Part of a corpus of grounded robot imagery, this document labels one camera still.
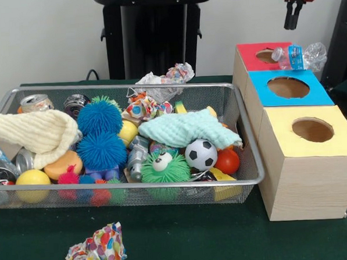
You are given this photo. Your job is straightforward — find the wooden box with three holes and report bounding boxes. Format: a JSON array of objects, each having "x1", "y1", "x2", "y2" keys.
[{"x1": 230, "y1": 38, "x2": 347, "y2": 225}]

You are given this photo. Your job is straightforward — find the crushed silver can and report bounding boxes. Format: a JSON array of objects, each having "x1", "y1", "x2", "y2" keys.
[{"x1": 18, "y1": 93, "x2": 55, "y2": 114}]

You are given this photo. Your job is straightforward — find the black cable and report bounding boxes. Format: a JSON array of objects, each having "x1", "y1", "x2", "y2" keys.
[{"x1": 85, "y1": 68, "x2": 102, "y2": 82}]

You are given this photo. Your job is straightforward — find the yellow cheese wedge toy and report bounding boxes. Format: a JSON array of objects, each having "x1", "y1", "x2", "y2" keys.
[{"x1": 209, "y1": 166, "x2": 243, "y2": 201}]

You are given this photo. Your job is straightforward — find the red ball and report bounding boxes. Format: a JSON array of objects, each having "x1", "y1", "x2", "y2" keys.
[{"x1": 215, "y1": 147, "x2": 241, "y2": 176}]

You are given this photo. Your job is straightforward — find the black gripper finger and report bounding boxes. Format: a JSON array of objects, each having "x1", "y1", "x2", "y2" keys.
[
  {"x1": 282, "y1": 0, "x2": 296, "y2": 30},
  {"x1": 289, "y1": 0, "x2": 307, "y2": 31}
]

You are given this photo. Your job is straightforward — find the orange round disc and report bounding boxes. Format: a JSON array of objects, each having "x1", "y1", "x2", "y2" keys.
[{"x1": 42, "y1": 149, "x2": 84, "y2": 183}]

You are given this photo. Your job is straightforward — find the grey robot toy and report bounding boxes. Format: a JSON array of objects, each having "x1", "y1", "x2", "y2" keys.
[{"x1": 126, "y1": 135, "x2": 152, "y2": 183}]

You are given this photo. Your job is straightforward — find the cream waffle cloth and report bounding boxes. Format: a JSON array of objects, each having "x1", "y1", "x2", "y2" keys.
[{"x1": 0, "y1": 108, "x2": 83, "y2": 172}]

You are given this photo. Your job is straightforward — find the wire mesh bin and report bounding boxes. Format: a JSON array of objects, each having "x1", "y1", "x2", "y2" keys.
[{"x1": 0, "y1": 74, "x2": 267, "y2": 217}]

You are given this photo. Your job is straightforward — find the yellow ball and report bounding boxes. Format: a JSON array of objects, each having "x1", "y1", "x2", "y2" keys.
[
  {"x1": 119, "y1": 119, "x2": 140, "y2": 147},
  {"x1": 14, "y1": 169, "x2": 53, "y2": 205}
]

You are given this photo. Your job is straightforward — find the black and white soccer ball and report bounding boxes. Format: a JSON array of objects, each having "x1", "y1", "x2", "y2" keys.
[{"x1": 184, "y1": 138, "x2": 219, "y2": 172}]

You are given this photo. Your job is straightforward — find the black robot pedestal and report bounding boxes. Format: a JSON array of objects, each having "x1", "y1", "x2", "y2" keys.
[{"x1": 93, "y1": 0, "x2": 219, "y2": 82}]

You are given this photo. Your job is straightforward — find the mint green waffle cloth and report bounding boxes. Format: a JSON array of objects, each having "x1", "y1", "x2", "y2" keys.
[{"x1": 138, "y1": 106, "x2": 243, "y2": 156}]

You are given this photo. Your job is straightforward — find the green fuzzy toy with eyes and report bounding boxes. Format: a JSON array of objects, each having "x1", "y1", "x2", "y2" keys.
[{"x1": 139, "y1": 148, "x2": 194, "y2": 203}]

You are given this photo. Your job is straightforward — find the black panel stand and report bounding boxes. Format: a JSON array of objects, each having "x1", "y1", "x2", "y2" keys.
[{"x1": 317, "y1": 0, "x2": 347, "y2": 92}]

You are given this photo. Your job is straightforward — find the crushed clear plastic bottle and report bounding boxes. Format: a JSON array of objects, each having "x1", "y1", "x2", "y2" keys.
[{"x1": 270, "y1": 41, "x2": 329, "y2": 75}]

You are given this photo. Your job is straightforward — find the blue spiky ball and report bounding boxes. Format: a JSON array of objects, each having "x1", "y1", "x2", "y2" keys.
[
  {"x1": 76, "y1": 95, "x2": 124, "y2": 137},
  {"x1": 76, "y1": 130, "x2": 129, "y2": 172}
]

